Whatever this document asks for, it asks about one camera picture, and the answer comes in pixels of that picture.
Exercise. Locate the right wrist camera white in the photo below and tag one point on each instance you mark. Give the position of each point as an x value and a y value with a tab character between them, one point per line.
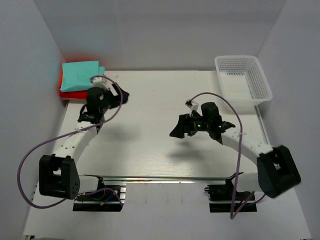
193	107

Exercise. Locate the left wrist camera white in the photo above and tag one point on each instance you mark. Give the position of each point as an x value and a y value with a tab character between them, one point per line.
99	81

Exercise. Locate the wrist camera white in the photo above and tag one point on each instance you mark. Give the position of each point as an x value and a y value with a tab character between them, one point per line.
99	81
193	107

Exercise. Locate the teal t shirt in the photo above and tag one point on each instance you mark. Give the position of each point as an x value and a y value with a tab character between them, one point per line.
76	75

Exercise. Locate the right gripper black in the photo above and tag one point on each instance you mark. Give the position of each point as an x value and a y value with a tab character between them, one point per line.
184	125

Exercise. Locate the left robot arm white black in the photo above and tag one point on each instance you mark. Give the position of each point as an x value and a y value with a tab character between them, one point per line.
58	175

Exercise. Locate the white plastic basket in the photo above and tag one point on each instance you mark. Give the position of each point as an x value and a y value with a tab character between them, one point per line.
242	80

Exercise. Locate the red folded t shirt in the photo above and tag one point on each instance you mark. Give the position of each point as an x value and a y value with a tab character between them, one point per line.
73	95

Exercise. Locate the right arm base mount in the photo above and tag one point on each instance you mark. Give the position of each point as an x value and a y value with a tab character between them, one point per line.
220	198

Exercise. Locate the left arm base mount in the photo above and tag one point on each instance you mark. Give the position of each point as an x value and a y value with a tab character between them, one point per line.
99	194

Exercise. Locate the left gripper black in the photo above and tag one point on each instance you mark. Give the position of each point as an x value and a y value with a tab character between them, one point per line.
121	98

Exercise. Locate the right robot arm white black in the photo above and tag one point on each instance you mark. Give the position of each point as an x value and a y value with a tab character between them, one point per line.
276	169

